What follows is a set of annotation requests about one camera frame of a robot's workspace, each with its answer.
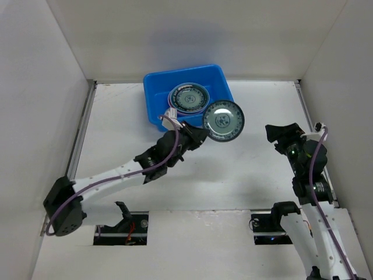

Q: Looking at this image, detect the teal patterned plate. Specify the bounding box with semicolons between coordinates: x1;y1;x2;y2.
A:
202;100;245;142
170;83;210;113

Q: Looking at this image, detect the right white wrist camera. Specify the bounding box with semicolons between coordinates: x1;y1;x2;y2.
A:
301;122;328;141

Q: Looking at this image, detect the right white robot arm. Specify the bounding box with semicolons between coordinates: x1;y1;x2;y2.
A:
265;122;359;279

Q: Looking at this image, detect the pink plastic plate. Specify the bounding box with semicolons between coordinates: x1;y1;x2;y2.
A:
167;92;181;116

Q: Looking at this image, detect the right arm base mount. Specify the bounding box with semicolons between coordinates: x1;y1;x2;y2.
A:
248;210;292;246

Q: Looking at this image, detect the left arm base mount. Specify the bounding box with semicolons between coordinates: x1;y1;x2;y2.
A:
93;212;149;246

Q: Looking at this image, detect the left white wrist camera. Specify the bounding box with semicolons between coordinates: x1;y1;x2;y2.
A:
160;108;182;131

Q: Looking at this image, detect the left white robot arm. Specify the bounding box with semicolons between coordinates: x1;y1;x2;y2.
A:
43;121;209;237

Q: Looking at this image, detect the light blue plastic plate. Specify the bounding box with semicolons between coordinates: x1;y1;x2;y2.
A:
168;83;210;115

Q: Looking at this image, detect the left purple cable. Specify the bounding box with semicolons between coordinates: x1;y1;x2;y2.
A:
45;114;179;236

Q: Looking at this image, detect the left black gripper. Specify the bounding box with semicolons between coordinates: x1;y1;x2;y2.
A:
167;120;210;168

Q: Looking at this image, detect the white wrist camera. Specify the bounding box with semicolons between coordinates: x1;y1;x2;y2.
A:
301;122;328;141
160;108;182;131

